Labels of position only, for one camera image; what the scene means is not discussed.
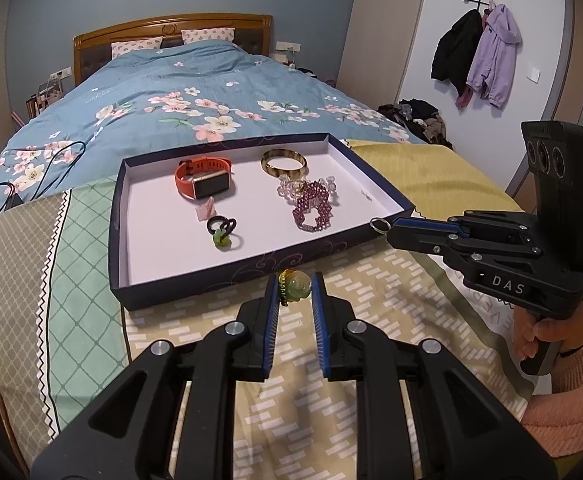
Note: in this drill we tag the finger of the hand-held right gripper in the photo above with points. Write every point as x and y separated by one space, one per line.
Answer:
421 241
431 225

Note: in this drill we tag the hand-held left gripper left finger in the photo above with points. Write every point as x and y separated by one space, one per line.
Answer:
271 320

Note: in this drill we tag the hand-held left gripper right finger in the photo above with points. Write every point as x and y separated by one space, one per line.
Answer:
320 320

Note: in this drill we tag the pink stone pendant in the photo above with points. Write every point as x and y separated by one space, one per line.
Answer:
205 209

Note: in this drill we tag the dark blue box lid tray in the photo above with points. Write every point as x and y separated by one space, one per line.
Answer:
161 220

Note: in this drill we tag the person's right forearm pink sleeve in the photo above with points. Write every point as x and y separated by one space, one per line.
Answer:
571 410

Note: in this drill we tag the person's right hand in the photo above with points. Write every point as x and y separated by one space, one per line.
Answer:
546 335

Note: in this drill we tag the beige and yellow printed cloth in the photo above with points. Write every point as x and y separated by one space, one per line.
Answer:
371 285

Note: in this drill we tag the small silver earring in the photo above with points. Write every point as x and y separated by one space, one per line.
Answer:
366 194

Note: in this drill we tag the dark clothes pile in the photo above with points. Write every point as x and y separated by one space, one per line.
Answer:
416 120

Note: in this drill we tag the black wrist band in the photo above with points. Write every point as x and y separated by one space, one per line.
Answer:
579 351

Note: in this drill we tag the brown striped bangle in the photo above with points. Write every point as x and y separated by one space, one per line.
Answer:
266 167

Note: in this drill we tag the orange smartwatch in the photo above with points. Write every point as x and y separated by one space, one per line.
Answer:
186 182

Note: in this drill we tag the purple hanging jacket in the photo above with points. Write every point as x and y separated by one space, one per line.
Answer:
496 55

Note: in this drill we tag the black hanging jacket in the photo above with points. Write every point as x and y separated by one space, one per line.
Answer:
456 50

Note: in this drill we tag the green lattice printed blanket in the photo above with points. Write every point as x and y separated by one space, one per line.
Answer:
81 285

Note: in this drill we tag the bedside table with items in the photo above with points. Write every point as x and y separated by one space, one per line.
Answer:
311 72

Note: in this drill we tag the wooden bed with floral duvet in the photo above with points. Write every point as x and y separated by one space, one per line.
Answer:
171 70

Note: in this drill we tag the white patterned pillow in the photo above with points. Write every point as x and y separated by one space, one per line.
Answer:
136 47
207 35

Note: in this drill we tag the wooden bed headboard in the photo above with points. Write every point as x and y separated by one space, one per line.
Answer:
171 22

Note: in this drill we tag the bedside shelf with cosmetics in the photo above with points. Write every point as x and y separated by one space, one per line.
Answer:
43 100

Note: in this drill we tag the white light switch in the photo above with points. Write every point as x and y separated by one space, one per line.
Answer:
534 74

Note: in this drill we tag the white wall socket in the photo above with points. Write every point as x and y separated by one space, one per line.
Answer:
288 46
61 73

